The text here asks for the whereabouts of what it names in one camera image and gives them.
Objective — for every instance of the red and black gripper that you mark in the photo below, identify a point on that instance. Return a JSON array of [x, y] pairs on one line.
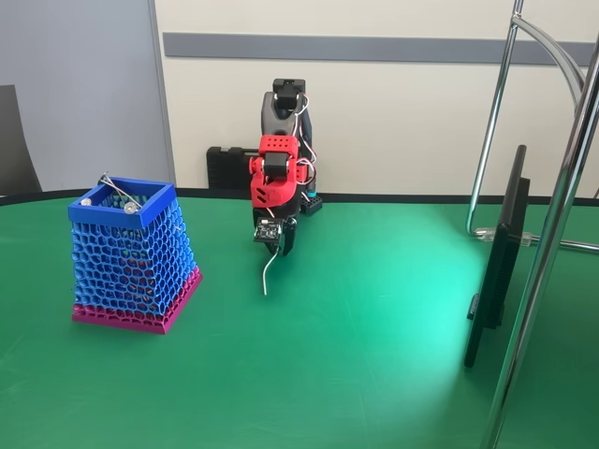
[[288, 238]]

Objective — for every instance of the bent white wire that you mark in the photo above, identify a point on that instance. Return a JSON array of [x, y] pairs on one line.
[[267, 273]]

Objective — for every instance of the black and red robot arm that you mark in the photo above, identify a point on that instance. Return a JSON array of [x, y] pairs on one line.
[[276, 117]]

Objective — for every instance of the blue and magenta mesh basket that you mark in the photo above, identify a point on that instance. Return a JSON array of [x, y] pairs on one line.
[[133, 262]]

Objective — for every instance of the black studded base block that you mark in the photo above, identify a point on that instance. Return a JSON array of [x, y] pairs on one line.
[[312, 205]]

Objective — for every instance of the black plastic tool case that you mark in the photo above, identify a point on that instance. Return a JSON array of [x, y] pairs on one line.
[[229, 166]]

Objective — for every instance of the green table cloth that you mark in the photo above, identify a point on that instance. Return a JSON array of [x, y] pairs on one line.
[[299, 355]]

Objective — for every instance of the clear plastic clip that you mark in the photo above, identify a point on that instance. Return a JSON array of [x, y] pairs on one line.
[[486, 233]]

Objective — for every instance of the black flat monitor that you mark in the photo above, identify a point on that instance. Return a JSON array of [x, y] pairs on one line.
[[501, 262]]

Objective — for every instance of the chrome tube stand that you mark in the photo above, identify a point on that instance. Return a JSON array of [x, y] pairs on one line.
[[547, 243]]

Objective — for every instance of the dark chair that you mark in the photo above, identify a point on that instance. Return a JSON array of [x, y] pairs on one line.
[[14, 145]]

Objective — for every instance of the small camera circuit board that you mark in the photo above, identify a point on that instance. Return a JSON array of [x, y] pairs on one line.
[[267, 231]]

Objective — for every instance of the grey wall rail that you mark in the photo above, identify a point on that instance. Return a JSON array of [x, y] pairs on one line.
[[355, 47]]

